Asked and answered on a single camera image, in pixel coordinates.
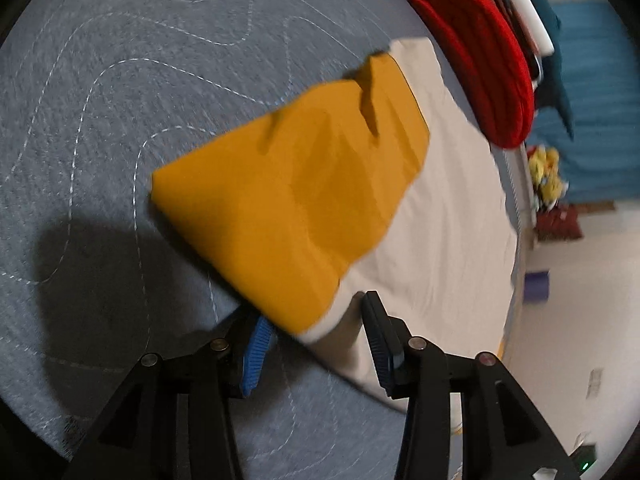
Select beige and orange hooded jacket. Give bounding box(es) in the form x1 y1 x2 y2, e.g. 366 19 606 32
151 38 516 398

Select dark red cushion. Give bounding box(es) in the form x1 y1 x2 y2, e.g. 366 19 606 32
535 205 584 242

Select yellow plush toys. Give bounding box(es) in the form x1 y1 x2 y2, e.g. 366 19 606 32
527 145 568 211

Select teal shark plush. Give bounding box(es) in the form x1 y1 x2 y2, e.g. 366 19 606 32
508 0 576 141

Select red folded blanket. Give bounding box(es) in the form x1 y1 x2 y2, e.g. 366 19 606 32
408 0 534 150

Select blue curtain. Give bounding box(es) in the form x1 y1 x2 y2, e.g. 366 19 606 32
528 0 639 204

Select white wall switches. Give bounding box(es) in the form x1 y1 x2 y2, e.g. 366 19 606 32
586 367 603 399

